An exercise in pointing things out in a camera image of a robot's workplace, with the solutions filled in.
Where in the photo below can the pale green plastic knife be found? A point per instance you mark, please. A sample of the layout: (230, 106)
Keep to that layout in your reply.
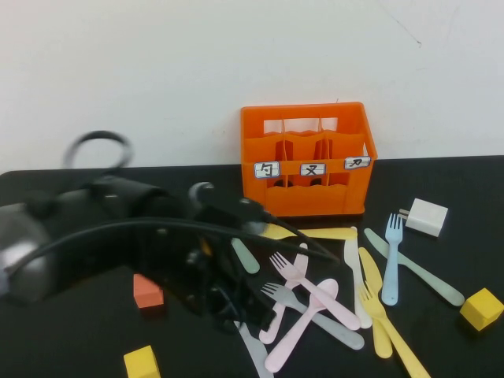
(433, 281)

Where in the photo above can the yellow plastic fork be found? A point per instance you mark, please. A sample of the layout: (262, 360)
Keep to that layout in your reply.
(405, 350)

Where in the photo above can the translucent grey plastic knife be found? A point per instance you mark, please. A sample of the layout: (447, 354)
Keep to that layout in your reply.
(258, 354)

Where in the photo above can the white plastic knife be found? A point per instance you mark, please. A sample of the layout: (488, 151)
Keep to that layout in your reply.
(356, 283)

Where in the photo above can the orange foam cube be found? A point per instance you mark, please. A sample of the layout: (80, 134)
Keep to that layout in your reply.
(147, 293)

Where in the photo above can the light blue plastic fork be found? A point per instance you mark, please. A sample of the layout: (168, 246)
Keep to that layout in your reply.
(391, 275)

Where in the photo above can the pink plastic fork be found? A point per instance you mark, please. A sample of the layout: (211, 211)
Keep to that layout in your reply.
(334, 307)

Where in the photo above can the white usb wall charger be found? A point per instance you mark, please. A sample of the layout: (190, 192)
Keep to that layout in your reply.
(427, 218)

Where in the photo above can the yellow foam cube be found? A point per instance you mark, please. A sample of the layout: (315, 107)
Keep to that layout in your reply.
(141, 364)
(482, 309)

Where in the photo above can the pale green plastic spoon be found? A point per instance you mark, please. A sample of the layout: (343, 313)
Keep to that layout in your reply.
(248, 260)

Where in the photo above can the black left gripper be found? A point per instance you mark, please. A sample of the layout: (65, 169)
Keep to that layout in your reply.
(197, 267)

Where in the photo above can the grey plastic fork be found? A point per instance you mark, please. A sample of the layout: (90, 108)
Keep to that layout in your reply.
(338, 332)

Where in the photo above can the yellow plastic spoon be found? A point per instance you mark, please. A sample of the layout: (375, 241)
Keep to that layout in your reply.
(334, 233)

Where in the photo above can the pink plastic knife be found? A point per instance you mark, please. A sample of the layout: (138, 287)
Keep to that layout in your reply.
(301, 267)

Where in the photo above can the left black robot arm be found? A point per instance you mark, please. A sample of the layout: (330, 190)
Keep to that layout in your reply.
(23, 244)

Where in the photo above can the pink plastic spoon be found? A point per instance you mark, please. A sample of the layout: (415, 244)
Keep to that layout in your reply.
(291, 342)

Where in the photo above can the yellow plastic knife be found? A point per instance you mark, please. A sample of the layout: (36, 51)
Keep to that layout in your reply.
(372, 271)

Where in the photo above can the orange plastic cutlery holder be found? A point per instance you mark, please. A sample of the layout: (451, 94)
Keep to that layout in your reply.
(315, 197)

